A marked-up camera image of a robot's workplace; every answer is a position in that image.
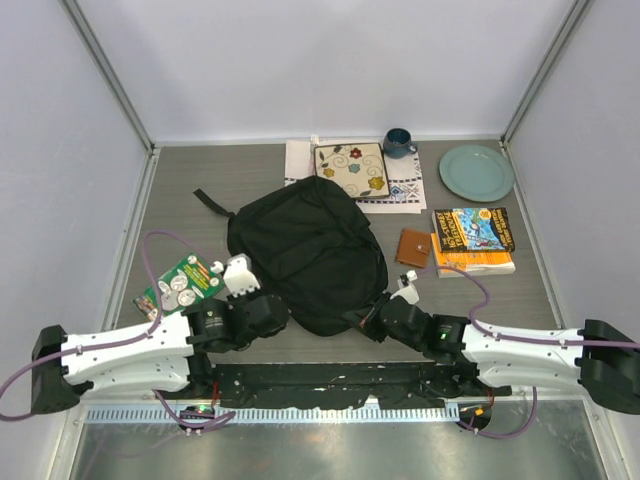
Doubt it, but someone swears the green coin collecting book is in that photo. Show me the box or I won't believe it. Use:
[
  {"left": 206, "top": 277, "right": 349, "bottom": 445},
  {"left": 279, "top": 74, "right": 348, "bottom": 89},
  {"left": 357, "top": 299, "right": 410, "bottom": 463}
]
[{"left": 132, "top": 252, "right": 224, "bottom": 322}]

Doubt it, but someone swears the black student backpack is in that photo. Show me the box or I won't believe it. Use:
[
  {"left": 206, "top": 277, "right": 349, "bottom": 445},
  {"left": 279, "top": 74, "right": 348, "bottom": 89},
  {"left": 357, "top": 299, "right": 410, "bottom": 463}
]
[{"left": 194, "top": 176, "right": 388, "bottom": 337}]

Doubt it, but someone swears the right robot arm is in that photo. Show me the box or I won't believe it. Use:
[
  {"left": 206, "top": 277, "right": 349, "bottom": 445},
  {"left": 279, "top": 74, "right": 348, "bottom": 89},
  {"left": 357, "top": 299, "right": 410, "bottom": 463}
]
[{"left": 344, "top": 295, "right": 639, "bottom": 415}]

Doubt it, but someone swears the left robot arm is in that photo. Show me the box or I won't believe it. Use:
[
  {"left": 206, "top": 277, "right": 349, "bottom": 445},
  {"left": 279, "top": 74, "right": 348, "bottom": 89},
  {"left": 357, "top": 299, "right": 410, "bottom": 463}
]
[{"left": 30, "top": 293, "right": 289, "bottom": 415}]

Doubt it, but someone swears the brown leather wallet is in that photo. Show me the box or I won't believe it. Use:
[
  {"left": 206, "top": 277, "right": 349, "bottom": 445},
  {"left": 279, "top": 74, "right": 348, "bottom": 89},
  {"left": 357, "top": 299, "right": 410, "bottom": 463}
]
[{"left": 395, "top": 228, "right": 431, "bottom": 269}]

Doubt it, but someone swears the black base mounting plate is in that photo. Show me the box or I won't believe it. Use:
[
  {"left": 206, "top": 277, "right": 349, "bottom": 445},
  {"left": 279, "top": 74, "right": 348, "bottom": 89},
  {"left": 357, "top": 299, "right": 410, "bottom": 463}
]
[{"left": 154, "top": 360, "right": 514, "bottom": 412}]

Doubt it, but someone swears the orange paperback book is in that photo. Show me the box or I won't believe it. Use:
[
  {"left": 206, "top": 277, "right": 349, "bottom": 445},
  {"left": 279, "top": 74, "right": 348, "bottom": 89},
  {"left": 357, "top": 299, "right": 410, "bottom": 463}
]
[{"left": 431, "top": 233, "right": 516, "bottom": 276}]

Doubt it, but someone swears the colourful treehouse storey book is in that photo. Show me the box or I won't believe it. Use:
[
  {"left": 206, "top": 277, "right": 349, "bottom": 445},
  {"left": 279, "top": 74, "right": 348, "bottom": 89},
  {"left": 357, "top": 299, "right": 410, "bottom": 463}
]
[{"left": 432, "top": 207, "right": 516, "bottom": 253}]

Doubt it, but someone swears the patterned white placemat cloth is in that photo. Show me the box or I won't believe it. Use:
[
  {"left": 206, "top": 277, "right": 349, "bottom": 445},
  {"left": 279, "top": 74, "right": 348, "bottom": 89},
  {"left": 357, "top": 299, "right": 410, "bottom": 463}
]
[{"left": 284, "top": 138, "right": 427, "bottom": 214}]

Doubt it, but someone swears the square floral ceramic plate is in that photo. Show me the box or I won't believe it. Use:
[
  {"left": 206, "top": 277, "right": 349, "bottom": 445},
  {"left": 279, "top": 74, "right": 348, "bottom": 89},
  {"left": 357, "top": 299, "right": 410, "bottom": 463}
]
[{"left": 313, "top": 142, "right": 390, "bottom": 200}]

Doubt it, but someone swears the dark blue ceramic mug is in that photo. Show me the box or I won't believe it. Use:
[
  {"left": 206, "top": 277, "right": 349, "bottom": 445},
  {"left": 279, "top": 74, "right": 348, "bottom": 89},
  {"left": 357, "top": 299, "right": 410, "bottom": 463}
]
[{"left": 383, "top": 128, "right": 417, "bottom": 159}]

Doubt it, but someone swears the round teal plate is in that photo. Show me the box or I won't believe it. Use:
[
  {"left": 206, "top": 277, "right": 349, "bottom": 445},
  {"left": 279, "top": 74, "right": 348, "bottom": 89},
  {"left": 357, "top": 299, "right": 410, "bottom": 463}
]
[{"left": 438, "top": 145, "right": 515, "bottom": 202}]

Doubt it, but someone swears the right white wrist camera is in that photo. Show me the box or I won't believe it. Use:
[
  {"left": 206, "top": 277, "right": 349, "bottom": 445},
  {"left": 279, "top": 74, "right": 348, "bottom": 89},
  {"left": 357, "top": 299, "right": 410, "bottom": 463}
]
[{"left": 390, "top": 270, "right": 419, "bottom": 305}]

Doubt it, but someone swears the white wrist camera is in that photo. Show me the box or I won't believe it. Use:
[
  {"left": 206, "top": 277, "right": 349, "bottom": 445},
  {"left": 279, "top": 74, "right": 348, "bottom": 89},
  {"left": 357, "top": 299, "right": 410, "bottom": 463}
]
[
  {"left": 223, "top": 254, "right": 261, "bottom": 298},
  {"left": 390, "top": 270, "right": 419, "bottom": 305}
]

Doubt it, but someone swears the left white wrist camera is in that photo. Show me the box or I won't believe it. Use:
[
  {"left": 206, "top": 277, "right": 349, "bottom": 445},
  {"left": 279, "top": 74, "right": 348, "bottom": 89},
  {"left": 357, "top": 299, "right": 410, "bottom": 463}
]
[{"left": 223, "top": 254, "right": 261, "bottom": 298}]

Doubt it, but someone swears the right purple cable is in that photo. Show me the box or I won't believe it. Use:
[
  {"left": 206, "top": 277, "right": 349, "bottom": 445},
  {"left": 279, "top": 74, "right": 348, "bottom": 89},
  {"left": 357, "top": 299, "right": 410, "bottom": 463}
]
[{"left": 407, "top": 265, "right": 640, "bottom": 441}]

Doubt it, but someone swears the purple cable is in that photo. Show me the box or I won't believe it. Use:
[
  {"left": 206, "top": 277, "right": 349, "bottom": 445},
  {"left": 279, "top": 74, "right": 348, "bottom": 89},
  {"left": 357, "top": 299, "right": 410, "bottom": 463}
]
[
  {"left": 407, "top": 265, "right": 640, "bottom": 441},
  {"left": 0, "top": 229, "right": 236, "bottom": 436}
]

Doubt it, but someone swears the slotted cable duct rail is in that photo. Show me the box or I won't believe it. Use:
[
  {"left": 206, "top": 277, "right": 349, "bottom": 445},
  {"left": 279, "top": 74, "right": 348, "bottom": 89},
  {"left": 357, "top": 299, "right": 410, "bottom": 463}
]
[{"left": 84, "top": 402, "right": 460, "bottom": 425}]

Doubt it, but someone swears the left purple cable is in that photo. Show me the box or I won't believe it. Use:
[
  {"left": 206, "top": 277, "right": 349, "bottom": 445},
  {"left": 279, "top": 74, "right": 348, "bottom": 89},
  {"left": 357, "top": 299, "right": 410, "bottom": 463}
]
[{"left": 0, "top": 229, "right": 236, "bottom": 436}]

